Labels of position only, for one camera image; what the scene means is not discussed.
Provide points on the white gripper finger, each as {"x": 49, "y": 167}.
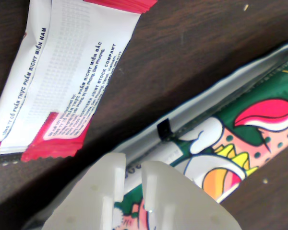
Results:
{"x": 91, "y": 194}
{"x": 182, "y": 203}

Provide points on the small pale crumb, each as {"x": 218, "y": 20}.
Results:
{"x": 265, "y": 180}
{"x": 246, "y": 7}

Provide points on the green cartoon candy stick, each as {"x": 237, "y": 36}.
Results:
{"x": 249, "y": 115}

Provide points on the white and red snack wrapper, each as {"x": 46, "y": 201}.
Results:
{"x": 67, "y": 72}

